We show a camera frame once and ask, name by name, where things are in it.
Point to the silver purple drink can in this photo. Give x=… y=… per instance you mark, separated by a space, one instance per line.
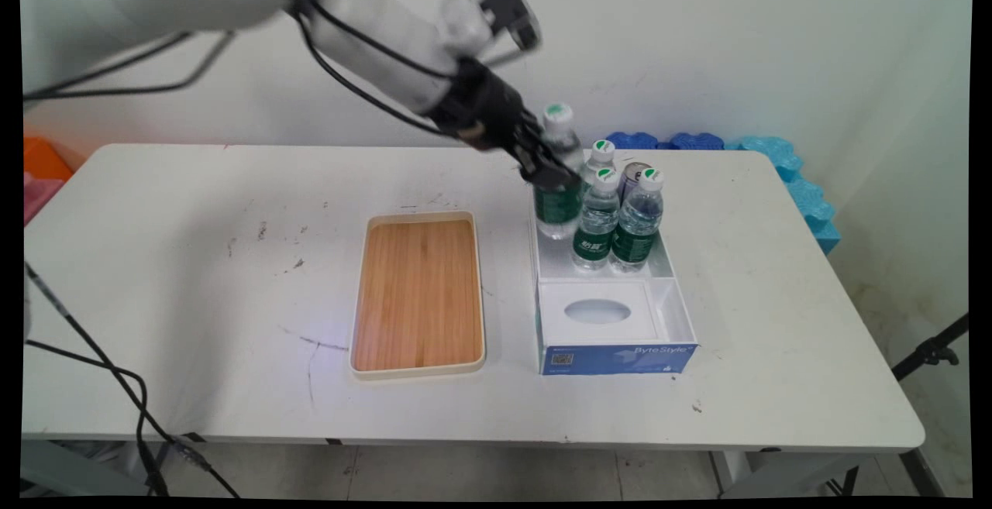
x=630 y=173

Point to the blue and white cardboard box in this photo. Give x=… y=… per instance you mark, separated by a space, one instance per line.
x=612 y=358

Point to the orange bin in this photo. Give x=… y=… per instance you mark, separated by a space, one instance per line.
x=43 y=159

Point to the wooden tray with cream rim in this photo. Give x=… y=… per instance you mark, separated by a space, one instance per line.
x=418 y=296

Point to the pink bin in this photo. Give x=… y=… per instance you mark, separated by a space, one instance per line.
x=37 y=195

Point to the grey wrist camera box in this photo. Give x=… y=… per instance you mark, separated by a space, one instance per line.
x=508 y=13

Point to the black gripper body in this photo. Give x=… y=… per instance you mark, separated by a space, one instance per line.
x=484 y=110

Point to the black tripod leg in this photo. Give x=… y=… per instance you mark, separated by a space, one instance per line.
x=930 y=354

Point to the grey table leg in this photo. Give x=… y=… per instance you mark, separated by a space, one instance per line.
x=157 y=466

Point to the green-label water bottle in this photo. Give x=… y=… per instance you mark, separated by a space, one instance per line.
x=639 y=222
x=598 y=222
x=601 y=156
x=558 y=211

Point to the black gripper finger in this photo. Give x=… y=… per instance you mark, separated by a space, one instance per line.
x=536 y=129
x=552 y=172

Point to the light blue foam stack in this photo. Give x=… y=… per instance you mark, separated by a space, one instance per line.
x=806 y=199

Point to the grey table leg frame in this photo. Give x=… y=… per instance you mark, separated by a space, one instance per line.
x=775 y=470

